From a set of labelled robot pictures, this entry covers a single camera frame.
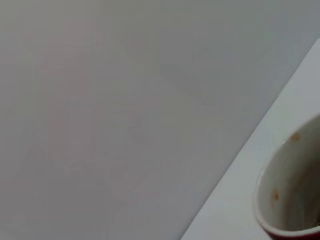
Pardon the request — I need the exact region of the red ceramic coffee cup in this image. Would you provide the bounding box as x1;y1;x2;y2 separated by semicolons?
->
253;113;320;240

